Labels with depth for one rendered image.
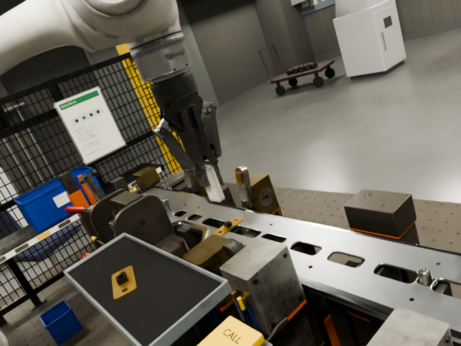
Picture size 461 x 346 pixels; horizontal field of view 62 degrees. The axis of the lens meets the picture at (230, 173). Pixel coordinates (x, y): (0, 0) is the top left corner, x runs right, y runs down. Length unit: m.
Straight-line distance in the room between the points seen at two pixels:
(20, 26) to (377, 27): 6.40
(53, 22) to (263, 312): 0.51
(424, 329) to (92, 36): 0.53
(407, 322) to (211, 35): 9.26
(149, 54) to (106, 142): 1.34
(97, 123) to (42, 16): 1.44
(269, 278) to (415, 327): 0.23
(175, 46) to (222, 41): 9.18
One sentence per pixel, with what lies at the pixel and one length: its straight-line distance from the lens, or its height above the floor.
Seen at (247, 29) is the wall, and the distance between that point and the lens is 10.43.
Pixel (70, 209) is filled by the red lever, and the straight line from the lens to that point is 1.34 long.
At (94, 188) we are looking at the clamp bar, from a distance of 1.34.
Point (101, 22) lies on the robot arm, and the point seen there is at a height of 1.52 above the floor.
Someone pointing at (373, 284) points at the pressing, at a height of 1.00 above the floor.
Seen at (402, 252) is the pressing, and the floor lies 1.00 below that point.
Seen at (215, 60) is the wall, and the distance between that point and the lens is 9.56.
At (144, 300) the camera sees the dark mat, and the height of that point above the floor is 1.16.
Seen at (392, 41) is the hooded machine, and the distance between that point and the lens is 7.05.
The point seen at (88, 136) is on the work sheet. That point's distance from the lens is 1.92.
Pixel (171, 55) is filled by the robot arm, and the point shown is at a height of 1.46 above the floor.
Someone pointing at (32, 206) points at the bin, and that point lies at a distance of 1.68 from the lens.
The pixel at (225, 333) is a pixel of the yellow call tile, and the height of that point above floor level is 1.16.
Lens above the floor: 1.46
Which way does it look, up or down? 19 degrees down
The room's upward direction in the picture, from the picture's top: 21 degrees counter-clockwise
